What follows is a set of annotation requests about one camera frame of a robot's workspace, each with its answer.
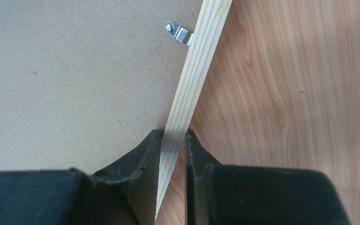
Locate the brown backing board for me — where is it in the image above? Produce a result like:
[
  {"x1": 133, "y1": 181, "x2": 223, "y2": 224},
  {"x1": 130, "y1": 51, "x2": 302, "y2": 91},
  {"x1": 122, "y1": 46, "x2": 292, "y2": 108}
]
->
[{"x1": 0, "y1": 0, "x2": 202, "y2": 173}]

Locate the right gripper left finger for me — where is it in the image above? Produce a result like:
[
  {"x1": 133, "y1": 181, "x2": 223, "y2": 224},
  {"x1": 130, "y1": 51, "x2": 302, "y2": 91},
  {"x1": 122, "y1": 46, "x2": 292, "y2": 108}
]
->
[{"x1": 0, "y1": 129, "x2": 161, "y2": 225}]

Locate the wooden picture frame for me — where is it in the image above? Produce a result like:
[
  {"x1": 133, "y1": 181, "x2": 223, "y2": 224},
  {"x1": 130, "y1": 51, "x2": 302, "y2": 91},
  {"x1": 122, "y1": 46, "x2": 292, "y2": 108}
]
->
[{"x1": 156, "y1": 0, "x2": 232, "y2": 212}]

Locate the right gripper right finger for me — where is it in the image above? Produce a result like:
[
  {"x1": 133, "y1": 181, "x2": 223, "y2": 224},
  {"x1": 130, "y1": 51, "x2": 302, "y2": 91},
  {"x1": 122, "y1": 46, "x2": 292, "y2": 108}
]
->
[{"x1": 185, "y1": 130, "x2": 350, "y2": 225}]

